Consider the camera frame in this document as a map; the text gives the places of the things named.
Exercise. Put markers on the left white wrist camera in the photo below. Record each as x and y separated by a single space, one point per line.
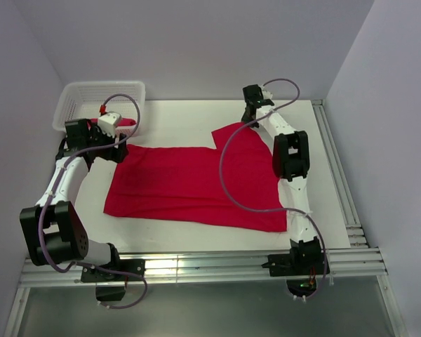
108 123

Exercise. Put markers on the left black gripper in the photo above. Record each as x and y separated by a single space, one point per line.
114 154

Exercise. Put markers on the rolled red t shirt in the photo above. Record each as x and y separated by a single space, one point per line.
126 122

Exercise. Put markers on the white plastic basket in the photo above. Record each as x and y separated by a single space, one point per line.
82 100

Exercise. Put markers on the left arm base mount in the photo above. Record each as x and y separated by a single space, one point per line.
111 281

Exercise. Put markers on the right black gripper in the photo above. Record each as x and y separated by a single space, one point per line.
245 119

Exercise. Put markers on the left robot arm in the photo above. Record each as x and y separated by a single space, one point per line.
53 231

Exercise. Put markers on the aluminium right rail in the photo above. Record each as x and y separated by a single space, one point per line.
353 225

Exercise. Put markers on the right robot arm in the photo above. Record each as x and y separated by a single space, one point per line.
290 164

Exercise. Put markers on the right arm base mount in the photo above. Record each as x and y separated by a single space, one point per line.
306 266

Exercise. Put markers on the aluminium front rail frame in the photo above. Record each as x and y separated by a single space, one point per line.
187 268

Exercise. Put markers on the red t shirt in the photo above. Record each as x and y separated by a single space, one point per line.
126 122
231 185

